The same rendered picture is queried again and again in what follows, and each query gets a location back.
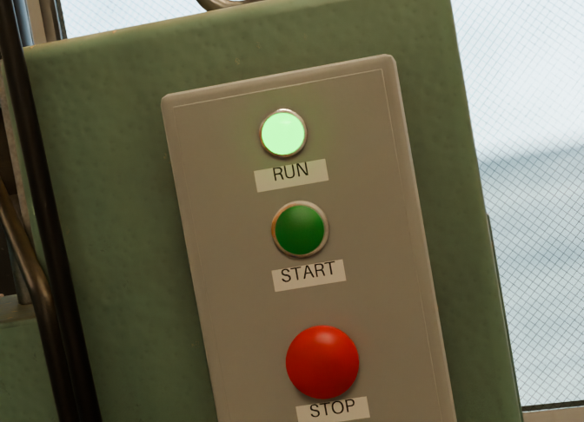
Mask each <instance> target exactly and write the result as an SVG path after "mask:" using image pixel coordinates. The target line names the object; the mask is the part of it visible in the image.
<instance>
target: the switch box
mask: <svg viewBox="0 0 584 422"><path fill-rule="evenodd" d="M278 109H288V110H291V111H294V112H296V113H297V114H298V115H299V116H301V117H302V119H303V120H304V121H305V123H306V125H307V128H308V140H307V142H306V144H305V146H304V148H303V149H302V150H301V152H299V153H298V154H297V155H294V156H291V157H289V158H278V157H275V156H273V155H271V154H269V153H268V152H267V151H266V150H265V149H264V148H263V146H262V144H261V142H260V138H259V129H260V126H261V123H262V121H263V119H264V118H265V117H266V116H267V115H268V114H269V113H271V112H273V111H275V110H278ZM161 110H162V114H163V123H164V128H165V133H166V138H167V143H168V148H169V157H170V161H171V167H172V171H173V176H174V181H175V186H176V195H177V200H178V205H179V209H180V215H181V219H182V228H183V233H184V238H185V243H186V248H187V253H188V257H189V266H190V272H191V276H192V281H193V286H194V291H195V296H196V304H197V310H198V314H199V320H200V324H201V329H202V338H203V343H204V348H205V353H206V358H207V362H208V368H209V376H210V381H211V386H212V391H213V395H214V401H215V405H216V414H217V419H218V422H298V418H297V413H296V408H295V407H296V406H305V405H312V404H318V403H324V402H330V401H336V400H342V399H353V398H360V397H366V396H367V401H368V409H369V415H370V418H365V419H353V420H347V421H341V422H457V419H456V414H455V404H454V400H453V394H452V389H451V384H450V378H449V373H448V363H447V358H446V353H445V348H444V343H443V338H442V332H441V322H440V317H439V312H438V306H437V301H436V297H435V287H434V282H433V276H432V271H431V266H430V260H429V255H428V246H427V241H426V235H425V230H424V225H423V219H422V214H421V205H420V200H419V195H418V189H417V184H416V179H415V169H414V163H413V158H412V154H411V148H410V143H409V138H408V128H407V123H406V117H405V112H404V108H403V102H402V93H401V87H400V82H399V76H398V71H397V66H396V61H395V59H394V58H393V57H392V56H391V55H387V54H382V55H378V56H369V57H364V58H359V59H355V60H349V61H345V62H340V63H331V64H326V65H322V66H317V67H312V68H307V69H299V70H294V71H289V72H284V73H279V74H274V75H270V76H261V77H256V78H251V79H247V80H241V81H237V82H228V83H224V84H218V85H214V86H209V87H204V88H200V89H191V90H186V91H181V92H176V93H171V94H167V95H166V96H164V97H163V98H162V101H161ZM321 159H325V161H326V166H327V171H328V181H320V182H315V183H310V184H304V185H299V186H294V187H289V188H279V189H274V190H269V191H263V192H259V193H257V188H256V179H255V174H254V171H256V170H262V169H266V168H276V167H281V166H286V165H291V164H297V163H302V162H311V161H316V160H321ZM292 201H309V202H312V203H314V204H315V205H316V206H318V207H319V208H320V209H321V210H322V211H323V212H324V214H325V215H326V216H327V218H328V224H329V236H328V241H327V242H326V244H325V246H324V247H323V249H322V250H321V251H320V252H319V253H317V254H315V255H313V256H311V257H308V258H306V259H297V258H292V257H289V256H287V255H286V254H284V253H283V252H282V251H280V250H279V248H278V247H277V246H276V245H275V243H274V241H273V238H272V234H271V225H272V221H273V219H274V217H275V214H276V213H277V211H278V210H279V209H280V208H281V207H283V206H284V205H286V204H288V203H290V202H292ZM332 260H343V266H344V271H345V275H346V280H345V281H339V282H334V283H328V284H322V285H317V286H311V287H301V288H296V289H289V290H284V291H279V292H276V291H275V287H274V281H273V276H272V272H271V271H273V270H278V269H284V268H289V267H299V266H305V265H310V264H316V263H321V262H327V261H332ZM321 325H324V326H333V327H335V328H338V329H340V330H341V331H343V332H345V333H346V334H347V335H348V336H349V337H350V338H351V339H352V340H353V342H354V344H355V346H356V349H357V352H358V355H359V369H358V373H357V376H356V378H355V381H354V383H353V384H352V386H351V387H350V388H349V389H348V390H347V391H346V392H344V393H342V394H341V395H339V396H336V397H334V398H331V399H315V398H311V397H309V396H308V395H305V394H304V393H302V392H300V391H299V390H298V389H297V388H296V387H295V386H294V385H293V383H292V382H291V380H290V378H289V376H288V373H287V369H286V356H287V351H288V349H289V346H290V344H291V342H292V341H293V339H294V338H295V337H296V335H298V334H299V333H300V332H302V331H303V330H305V329H307V328H309V327H312V326H321Z"/></svg>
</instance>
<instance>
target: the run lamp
mask: <svg viewBox="0 0 584 422"><path fill-rule="evenodd" d="M259 138H260V142H261V144H262V146H263V148H264V149H265V150H266V151H267V152H268V153H269V154H271V155H273V156H275V157H278V158H289V157H291V156H294V155H297V154H298V153H299V152H301V150H302V149H303V148H304V146H305V144H306V142H307V140H308V128H307V125H306V123H305V121H304V120H303V119H302V117H301V116H299V115H298V114H297V113H296V112H294V111H291V110H288V109H278V110H275V111H273V112H271V113H269V114H268V115H267V116H266V117H265V118H264V119H263V121H262V123H261V126H260V129H259Z"/></svg>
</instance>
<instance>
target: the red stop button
mask: <svg viewBox="0 0 584 422"><path fill-rule="evenodd" d="M286 369H287V373H288V376H289V378H290V380H291V382H292V383H293V385H294V386H295V387H296V388H297V389H298V390H299V391H300V392H302V393H304V394H305V395H308V396H309V397H311V398H315V399H331V398H334V397H336V396H339V395H341V394H342V393H344V392H346V391H347V390H348V389H349V388H350V387H351V386H352V384H353V383H354V381H355V378H356V376H357V373H358V369H359V355H358V352H357V349H356V346H355V344H354V342H353V340H352V339H351V338H350V337H349V336H348V335H347V334H346V333H345V332H343V331H341V330H340V329H338V328H335V327H333V326H324V325H321V326H312V327H309V328H307V329H305V330H303V331H302V332H300V333H299V334H298V335H296V337H295V338H294V339H293V341H292V342H291V344H290V346H289V349H288V351H287V356H286Z"/></svg>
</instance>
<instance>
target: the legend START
mask: <svg viewBox="0 0 584 422"><path fill-rule="evenodd" d="M271 272H272V276H273V282H274V287H275V291H276V292H279V291H284V290H289V289H296V288H301V287H311V286H317V285H322V284H328V283H334V282H339V281H345V280H346V275H345V271H344V266H343V260H332V261H327V262H321V263H316V264H310V265H305V266H299V267H289V268H284V269H278V270H273V271H271Z"/></svg>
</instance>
